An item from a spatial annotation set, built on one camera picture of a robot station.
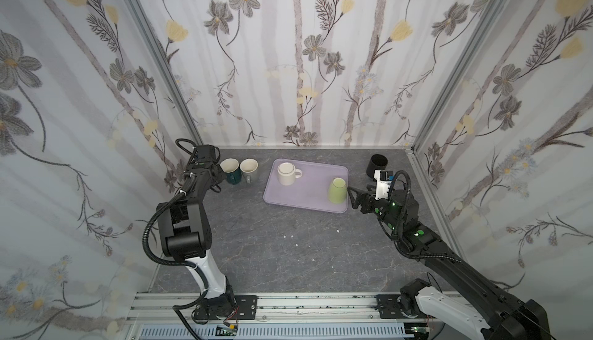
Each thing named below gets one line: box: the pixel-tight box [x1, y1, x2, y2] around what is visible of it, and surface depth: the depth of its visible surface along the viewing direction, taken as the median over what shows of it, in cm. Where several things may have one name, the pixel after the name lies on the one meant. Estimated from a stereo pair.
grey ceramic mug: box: [239, 157, 259, 184], surface depth 103 cm
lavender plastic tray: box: [262, 158, 349, 215], surface depth 107 cm
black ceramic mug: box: [365, 153, 389, 179], surface depth 106 cm
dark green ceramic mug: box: [220, 157, 242, 185], surface depth 103 cm
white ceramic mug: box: [277, 161, 303, 187], surface depth 106 cm
